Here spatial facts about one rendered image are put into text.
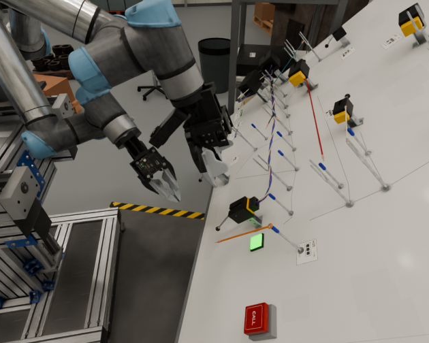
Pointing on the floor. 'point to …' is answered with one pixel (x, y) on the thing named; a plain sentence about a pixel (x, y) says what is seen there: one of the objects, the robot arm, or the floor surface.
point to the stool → (151, 87)
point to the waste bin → (215, 62)
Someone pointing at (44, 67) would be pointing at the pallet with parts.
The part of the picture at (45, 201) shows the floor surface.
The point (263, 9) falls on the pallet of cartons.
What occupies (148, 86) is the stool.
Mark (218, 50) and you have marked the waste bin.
